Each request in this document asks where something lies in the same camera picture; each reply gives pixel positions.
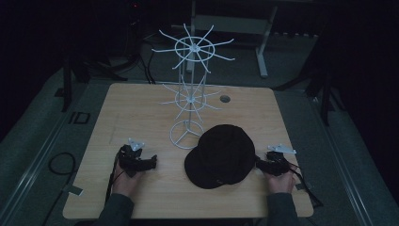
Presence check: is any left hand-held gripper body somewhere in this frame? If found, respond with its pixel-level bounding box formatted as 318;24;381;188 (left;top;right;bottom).
118;137;151;177

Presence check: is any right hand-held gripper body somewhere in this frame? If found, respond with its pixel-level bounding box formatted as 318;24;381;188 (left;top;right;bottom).
263;143;297;177

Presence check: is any black hat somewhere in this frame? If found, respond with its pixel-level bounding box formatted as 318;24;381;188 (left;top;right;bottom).
184;123;257;190

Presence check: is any person's right hand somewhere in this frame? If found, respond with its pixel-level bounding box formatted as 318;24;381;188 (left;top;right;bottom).
263;165;298;195

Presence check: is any person's left hand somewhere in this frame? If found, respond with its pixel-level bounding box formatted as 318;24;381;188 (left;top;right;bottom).
111;162;143;200

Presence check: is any black tripod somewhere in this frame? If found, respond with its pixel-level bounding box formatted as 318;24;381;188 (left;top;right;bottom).
272;59;347;127

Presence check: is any black stand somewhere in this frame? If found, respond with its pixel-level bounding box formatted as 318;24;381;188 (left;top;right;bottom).
55;46;155;113

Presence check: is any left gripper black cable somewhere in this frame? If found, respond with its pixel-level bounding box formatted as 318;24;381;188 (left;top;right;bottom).
104;153;123;202

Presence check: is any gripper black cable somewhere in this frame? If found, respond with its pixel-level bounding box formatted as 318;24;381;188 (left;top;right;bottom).
287;161;325;209
104;153;123;202

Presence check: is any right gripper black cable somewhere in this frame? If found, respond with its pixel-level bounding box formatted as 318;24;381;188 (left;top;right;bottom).
287;161;325;209

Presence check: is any black floor cable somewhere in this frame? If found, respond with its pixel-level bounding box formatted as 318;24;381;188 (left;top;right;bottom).
41;152;77;226

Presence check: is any white wire hat rack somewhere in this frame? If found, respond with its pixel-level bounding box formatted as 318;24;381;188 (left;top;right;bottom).
151;23;236;151

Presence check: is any white desk frame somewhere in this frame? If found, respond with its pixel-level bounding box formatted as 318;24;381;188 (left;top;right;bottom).
186;0;280;79

